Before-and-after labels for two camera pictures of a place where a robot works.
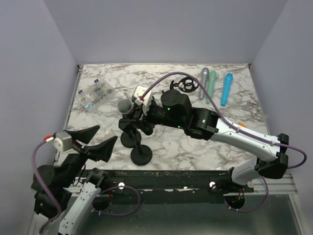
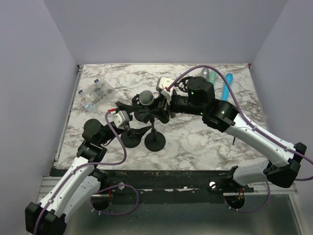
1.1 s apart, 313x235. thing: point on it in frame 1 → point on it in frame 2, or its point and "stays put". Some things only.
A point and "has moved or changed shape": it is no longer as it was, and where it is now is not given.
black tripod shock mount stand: (187, 84) stays put
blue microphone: (229, 78) stays put
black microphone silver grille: (125, 105) has moved or changed shape
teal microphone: (212, 82) stays put
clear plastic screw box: (95, 94) stays put
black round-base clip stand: (131, 140) stays put
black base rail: (171, 187) stays put
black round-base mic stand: (141, 154) → (154, 141)
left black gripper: (103, 151) → (128, 108)
